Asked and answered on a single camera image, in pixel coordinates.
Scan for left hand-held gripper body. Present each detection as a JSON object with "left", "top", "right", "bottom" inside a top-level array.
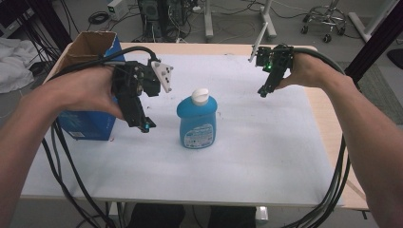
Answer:
[{"left": 111, "top": 60, "right": 174, "bottom": 134}]

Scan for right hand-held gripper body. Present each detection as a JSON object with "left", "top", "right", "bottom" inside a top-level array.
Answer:
[{"left": 248, "top": 22, "right": 295, "bottom": 99}]

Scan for blue cardboard box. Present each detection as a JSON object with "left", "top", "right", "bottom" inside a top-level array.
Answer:
[{"left": 56, "top": 30, "right": 126, "bottom": 142}]

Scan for blue bottle with white cap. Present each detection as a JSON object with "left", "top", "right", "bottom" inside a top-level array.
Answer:
[{"left": 176, "top": 87, "right": 219, "bottom": 150}]

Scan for person's right hand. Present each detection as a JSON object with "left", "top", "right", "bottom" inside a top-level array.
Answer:
[{"left": 275, "top": 51, "right": 337, "bottom": 91}]

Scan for person's left hand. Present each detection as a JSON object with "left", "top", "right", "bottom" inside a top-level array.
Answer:
[{"left": 40, "top": 66, "right": 125, "bottom": 121}]

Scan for chrome wheeled chair base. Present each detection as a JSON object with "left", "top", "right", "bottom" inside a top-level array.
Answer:
[{"left": 299, "top": 0, "right": 349, "bottom": 44}]

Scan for black computer tower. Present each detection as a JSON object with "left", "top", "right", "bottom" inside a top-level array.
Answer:
[{"left": 137, "top": 0, "right": 193, "bottom": 43}]

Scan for small white device box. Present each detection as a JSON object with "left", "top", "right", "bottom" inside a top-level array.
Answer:
[{"left": 106, "top": 0, "right": 130, "bottom": 22}]

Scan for wooden table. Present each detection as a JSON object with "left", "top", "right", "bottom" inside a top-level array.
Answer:
[{"left": 19, "top": 42, "right": 371, "bottom": 212}]

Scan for white foam mat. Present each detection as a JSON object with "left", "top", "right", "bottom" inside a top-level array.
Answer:
[{"left": 21, "top": 52, "right": 345, "bottom": 207}]

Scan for black metal stand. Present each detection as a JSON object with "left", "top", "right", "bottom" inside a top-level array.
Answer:
[
  {"left": 344, "top": 0, "right": 403, "bottom": 84},
  {"left": 24, "top": 0, "right": 74, "bottom": 52}
]

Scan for grey floor mat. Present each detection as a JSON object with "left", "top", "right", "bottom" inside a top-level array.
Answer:
[{"left": 356, "top": 62, "right": 403, "bottom": 125}]

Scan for white cloth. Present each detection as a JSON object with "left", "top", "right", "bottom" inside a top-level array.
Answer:
[{"left": 0, "top": 37, "right": 43, "bottom": 95}]

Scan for person's dark trouser legs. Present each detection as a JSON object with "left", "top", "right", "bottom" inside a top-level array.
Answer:
[{"left": 125, "top": 203, "right": 259, "bottom": 228}]

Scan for white table leg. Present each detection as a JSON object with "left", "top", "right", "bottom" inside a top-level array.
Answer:
[{"left": 254, "top": 205, "right": 270, "bottom": 222}]

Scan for white desk frame legs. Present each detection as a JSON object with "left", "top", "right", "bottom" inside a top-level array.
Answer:
[{"left": 203, "top": 0, "right": 278, "bottom": 42}]

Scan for coiled black cable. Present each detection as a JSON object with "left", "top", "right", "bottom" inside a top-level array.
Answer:
[{"left": 87, "top": 10, "right": 111, "bottom": 26}]

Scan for white frame leg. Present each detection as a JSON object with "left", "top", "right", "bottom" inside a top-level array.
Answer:
[{"left": 347, "top": 0, "right": 401, "bottom": 44}]

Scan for black left gripper cable bundle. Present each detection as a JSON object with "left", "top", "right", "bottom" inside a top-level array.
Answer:
[{"left": 41, "top": 46, "right": 160, "bottom": 228}]

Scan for black gripper cable bundle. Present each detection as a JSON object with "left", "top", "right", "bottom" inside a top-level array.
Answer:
[
  {"left": 280, "top": 47, "right": 352, "bottom": 228},
  {"left": 41, "top": 46, "right": 160, "bottom": 228}
]

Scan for black right gripper cable bundle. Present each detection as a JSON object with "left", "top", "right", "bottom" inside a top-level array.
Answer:
[{"left": 280, "top": 47, "right": 352, "bottom": 228}]

